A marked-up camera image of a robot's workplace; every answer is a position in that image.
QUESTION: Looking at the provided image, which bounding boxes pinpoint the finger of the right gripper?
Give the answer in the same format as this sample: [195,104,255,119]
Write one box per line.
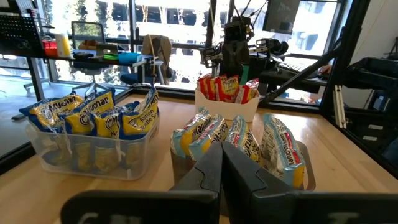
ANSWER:
[198,42,236,77]
[235,39,289,77]

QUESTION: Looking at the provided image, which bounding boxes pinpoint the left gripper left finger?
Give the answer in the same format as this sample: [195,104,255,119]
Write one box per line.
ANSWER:
[60,142,223,224]

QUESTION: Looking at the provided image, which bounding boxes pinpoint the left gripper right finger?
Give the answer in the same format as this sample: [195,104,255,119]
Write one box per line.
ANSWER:
[222,141,398,224]

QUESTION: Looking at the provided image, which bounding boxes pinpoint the red Maruchan noodle pack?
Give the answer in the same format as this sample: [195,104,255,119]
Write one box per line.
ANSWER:
[206,76,218,101]
[215,74,240,103]
[235,78,259,105]
[197,74,210,97]

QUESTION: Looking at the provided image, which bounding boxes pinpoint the light blue Maruchan noodle pack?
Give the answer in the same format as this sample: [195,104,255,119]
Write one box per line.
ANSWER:
[170,107,213,158]
[260,113,306,189]
[225,114,264,164]
[188,114,230,161]

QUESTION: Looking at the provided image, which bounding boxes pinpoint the grey translucent plastic bin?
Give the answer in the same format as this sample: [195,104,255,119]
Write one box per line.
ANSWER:
[170,139,317,192]

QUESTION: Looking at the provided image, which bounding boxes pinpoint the black hanging monitor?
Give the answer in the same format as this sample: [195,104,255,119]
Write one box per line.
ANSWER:
[262,0,301,35]

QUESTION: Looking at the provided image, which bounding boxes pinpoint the white plastic bin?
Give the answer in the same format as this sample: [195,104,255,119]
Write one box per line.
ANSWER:
[195,89,261,123]

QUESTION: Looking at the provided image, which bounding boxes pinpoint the brown jacket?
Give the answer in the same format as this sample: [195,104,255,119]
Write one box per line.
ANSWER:
[141,34,172,85]

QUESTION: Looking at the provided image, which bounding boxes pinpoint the blue box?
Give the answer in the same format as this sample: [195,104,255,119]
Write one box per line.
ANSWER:
[118,52,143,65]

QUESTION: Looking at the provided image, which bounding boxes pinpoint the silver aluminium extrusions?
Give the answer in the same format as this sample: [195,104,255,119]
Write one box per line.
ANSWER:
[332,84,346,129]

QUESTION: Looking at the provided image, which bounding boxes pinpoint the black storage rack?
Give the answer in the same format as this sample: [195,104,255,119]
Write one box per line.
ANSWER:
[341,57,398,175]

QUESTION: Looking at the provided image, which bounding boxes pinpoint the grey office chair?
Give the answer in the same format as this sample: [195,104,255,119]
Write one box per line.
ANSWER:
[70,21,109,97]

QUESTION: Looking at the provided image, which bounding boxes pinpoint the clear plastic bin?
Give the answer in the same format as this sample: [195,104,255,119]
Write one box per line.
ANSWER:
[25,119,161,181]

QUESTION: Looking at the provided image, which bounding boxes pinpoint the yellow white cylinder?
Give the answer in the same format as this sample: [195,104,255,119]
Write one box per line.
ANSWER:
[55,32,72,58]

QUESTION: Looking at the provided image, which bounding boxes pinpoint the red box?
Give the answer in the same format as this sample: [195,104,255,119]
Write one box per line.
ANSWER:
[42,39,59,57]

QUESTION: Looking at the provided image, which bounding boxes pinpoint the black pegboard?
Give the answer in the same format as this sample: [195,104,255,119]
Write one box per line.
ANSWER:
[0,14,44,58]

